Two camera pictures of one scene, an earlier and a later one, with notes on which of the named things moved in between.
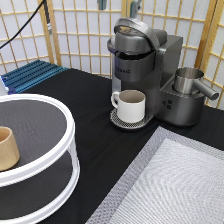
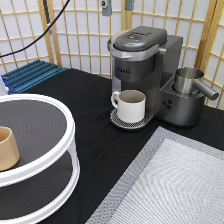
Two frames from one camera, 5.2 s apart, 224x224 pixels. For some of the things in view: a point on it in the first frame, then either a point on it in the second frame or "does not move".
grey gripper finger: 134,9 to 129,5
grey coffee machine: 145,60 does not move
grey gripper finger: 102,4 to 106,6
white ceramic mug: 130,104 does not move
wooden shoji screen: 80,34 does not move
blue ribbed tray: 30,75 does not move
